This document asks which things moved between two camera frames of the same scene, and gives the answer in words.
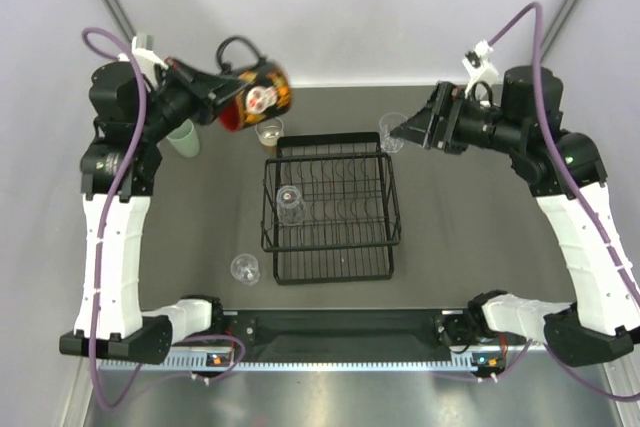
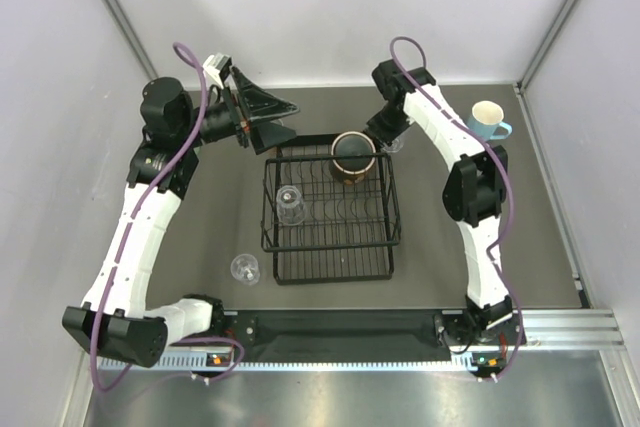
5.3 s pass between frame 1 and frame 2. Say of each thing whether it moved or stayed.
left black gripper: moved
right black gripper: moved
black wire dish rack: stayed
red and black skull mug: moved
